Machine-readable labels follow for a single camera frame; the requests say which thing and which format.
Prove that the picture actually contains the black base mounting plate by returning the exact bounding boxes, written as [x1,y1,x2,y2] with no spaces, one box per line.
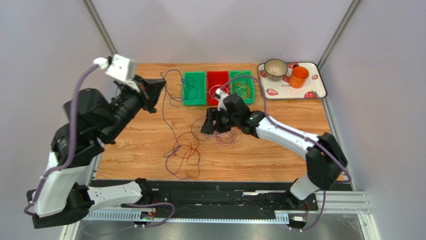
[100,180,325,221]

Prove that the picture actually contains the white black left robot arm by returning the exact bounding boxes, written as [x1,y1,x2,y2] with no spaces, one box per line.
[26,76,166,229]

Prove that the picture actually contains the aluminium frame rail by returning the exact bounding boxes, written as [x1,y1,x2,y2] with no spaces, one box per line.
[60,191,379,240]

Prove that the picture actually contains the aluminium corner post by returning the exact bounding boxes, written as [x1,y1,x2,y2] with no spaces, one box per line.
[82,0,123,72]
[317,0,363,70]

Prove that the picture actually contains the green plastic bin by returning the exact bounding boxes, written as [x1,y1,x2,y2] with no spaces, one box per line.
[182,71,207,106]
[229,70,255,105]

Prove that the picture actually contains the red plastic bin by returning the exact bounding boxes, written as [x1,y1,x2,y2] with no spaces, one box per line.
[206,71,230,106]

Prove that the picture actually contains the right aluminium corner post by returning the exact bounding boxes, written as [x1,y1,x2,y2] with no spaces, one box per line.
[317,0,363,70]

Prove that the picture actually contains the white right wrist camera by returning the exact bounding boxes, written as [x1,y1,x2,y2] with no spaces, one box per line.
[214,88,229,111]

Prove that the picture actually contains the beige ceramic bowl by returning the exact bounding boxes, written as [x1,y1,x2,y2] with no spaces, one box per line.
[264,58,289,81]

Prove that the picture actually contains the blue wire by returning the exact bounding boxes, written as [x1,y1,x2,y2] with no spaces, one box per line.
[160,69,209,180]

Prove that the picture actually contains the right green plastic bin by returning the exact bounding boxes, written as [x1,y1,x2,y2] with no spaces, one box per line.
[229,70,255,105]

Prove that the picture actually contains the left green plastic bin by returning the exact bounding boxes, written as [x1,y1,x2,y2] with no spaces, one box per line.
[182,71,207,106]

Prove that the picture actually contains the left aluminium corner post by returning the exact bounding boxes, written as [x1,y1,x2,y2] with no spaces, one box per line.
[82,0,123,72]

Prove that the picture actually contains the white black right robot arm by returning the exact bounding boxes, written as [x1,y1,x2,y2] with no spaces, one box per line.
[201,91,348,205]

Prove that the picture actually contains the white wire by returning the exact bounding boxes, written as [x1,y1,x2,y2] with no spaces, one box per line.
[208,84,230,100]

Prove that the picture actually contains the orange plastic cup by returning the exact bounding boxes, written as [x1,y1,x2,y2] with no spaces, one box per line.
[289,65,310,89]

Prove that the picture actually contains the strawberry pattern tray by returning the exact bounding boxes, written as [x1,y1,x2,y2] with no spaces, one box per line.
[257,62,328,101]

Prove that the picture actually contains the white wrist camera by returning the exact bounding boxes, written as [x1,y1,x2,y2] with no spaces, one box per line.
[214,88,229,111]
[92,54,141,92]

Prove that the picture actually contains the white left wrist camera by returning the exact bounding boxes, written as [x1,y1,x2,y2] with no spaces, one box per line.
[92,54,141,92]

